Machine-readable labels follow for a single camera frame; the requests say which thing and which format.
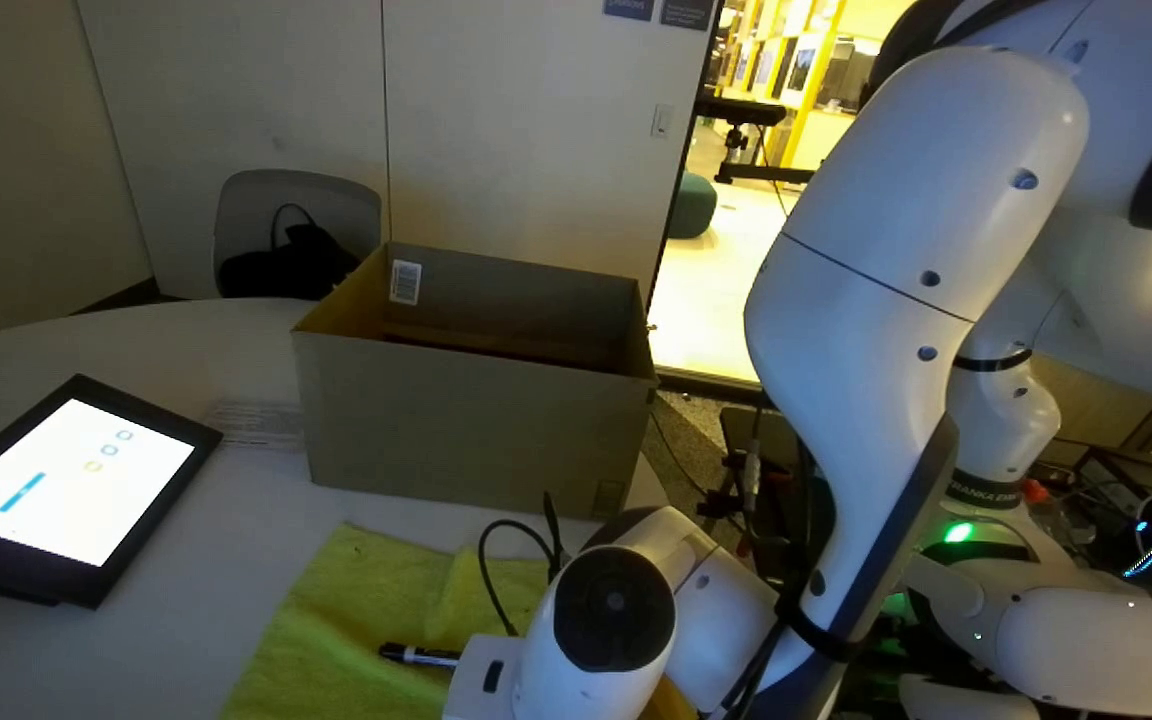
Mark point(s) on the black marker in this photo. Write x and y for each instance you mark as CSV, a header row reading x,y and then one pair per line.
x,y
424,658

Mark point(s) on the green towel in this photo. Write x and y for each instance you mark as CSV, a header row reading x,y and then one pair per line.
x,y
362,588

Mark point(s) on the open cardboard box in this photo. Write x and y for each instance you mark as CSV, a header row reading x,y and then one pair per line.
x,y
481,382

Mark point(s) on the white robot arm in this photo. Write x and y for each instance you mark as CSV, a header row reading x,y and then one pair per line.
x,y
991,210

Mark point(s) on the black tablet with lit screen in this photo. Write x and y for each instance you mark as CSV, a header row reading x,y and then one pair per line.
x,y
86,480

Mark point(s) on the black bag on chair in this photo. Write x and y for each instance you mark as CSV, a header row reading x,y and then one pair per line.
x,y
300,260

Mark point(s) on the grey chair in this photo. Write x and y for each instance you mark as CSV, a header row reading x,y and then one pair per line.
x,y
248,196

